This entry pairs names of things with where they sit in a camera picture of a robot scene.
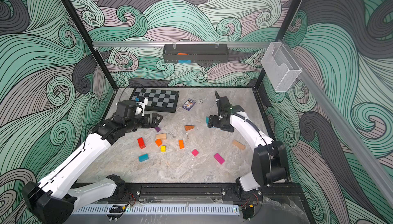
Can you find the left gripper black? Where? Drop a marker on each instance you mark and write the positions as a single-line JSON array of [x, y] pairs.
[[154, 123]]

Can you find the orange rectangular block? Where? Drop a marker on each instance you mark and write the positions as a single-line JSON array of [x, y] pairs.
[[181, 144]]

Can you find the natural wood long block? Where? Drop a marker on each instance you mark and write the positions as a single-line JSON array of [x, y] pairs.
[[238, 145]]

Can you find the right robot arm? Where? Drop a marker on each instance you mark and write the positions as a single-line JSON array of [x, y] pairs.
[[269, 161]]

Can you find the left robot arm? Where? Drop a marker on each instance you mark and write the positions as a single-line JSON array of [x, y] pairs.
[[53, 199]]

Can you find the black grey chessboard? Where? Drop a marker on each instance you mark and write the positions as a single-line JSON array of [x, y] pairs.
[[159, 100]]

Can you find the orange cube block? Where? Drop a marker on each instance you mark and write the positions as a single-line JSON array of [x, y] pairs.
[[158, 142]]

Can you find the orange triangle block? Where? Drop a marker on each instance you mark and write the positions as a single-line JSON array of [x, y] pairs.
[[189, 127]]

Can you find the blue playing card box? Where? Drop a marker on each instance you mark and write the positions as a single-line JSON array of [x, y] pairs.
[[188, 105]]

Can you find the red rectangular block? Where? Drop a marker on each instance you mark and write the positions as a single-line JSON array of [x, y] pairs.
[[141, 143]]

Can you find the pink cube block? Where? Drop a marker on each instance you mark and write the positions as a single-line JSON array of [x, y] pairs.
[[195, 152]]

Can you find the magenta long block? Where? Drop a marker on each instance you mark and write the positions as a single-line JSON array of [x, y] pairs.
[[219, 159]]

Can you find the teal small block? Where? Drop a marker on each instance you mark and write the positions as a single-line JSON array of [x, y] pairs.
[[143, 158]]

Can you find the black wall tray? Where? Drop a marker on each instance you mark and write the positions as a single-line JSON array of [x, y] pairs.
[[195, 53]]

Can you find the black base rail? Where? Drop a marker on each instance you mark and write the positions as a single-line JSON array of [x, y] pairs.
[[229, 192]]

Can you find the aluminium back rail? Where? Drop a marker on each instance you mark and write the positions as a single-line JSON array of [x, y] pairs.
[[161, 44]]

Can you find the aluminium rail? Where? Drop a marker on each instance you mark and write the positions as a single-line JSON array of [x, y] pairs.
[[161, 44], [372, 166]]

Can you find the clear plastic wall box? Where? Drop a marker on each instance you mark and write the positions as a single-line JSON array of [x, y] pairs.
[[280, 66]]

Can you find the white slotted cable duct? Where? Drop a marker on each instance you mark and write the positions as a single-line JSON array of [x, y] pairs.
[[160, 209]]

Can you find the aluminium right rail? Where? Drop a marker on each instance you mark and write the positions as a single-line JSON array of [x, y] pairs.
[[372, 166]]

